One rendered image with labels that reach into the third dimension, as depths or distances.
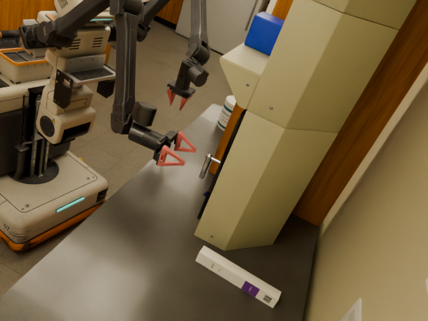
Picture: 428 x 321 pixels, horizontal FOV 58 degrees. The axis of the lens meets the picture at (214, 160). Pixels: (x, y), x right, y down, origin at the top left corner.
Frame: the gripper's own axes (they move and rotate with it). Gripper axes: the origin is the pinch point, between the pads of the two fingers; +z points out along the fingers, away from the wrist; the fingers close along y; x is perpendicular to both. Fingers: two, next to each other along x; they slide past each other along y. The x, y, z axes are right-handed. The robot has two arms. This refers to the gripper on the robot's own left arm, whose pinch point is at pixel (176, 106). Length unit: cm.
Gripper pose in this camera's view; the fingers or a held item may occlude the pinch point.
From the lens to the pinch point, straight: 162.1
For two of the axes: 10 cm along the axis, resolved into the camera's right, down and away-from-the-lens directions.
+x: 3.3, -4.3, 8.4
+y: 8.9, 4.4, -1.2
